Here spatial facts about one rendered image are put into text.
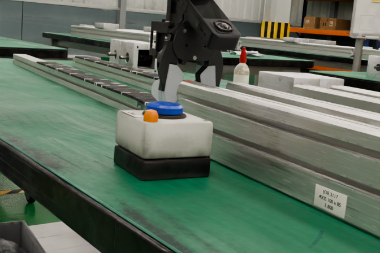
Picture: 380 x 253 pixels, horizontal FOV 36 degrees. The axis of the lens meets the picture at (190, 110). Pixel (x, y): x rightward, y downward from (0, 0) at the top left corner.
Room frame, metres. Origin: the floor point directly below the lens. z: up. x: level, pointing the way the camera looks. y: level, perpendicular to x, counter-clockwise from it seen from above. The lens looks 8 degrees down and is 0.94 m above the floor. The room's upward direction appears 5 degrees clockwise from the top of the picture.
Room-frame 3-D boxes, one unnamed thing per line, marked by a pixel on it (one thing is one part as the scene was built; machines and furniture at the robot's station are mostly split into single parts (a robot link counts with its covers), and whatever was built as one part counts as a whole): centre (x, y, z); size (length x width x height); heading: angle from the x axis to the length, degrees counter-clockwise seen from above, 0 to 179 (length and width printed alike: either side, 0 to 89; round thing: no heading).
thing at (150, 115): (0.58, 0.04, 0.85); 0.02 x 0.02 x 0.01
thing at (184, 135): (0.62, 0.02, 0.81); 0.10 x 0.08 x 0.06; 119
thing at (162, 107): (0.62, 0.03, 0.84); 0.04 x 0.04 x 0.02
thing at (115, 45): (1.90, 0.23, 0.83); 0.11 x 0.10 x 0.10; 116
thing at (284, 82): (0.91, -0.16, 0.83); 0.12 x 0.09 x 0.10; 119
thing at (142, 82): (1.47, 0.14, 0.79); 0.96 x 0.04 x 0.03; 29
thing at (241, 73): (1.41, -0.12, 0.84); 0.04 x 0.04 x 0.12
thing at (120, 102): (1.38, 0.31, 0.79); 0.96 x 0.04 x 0.03; 29
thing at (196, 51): (0.87, 0.02, 0.94); 0.09 x 0.08 x 0.12; 29
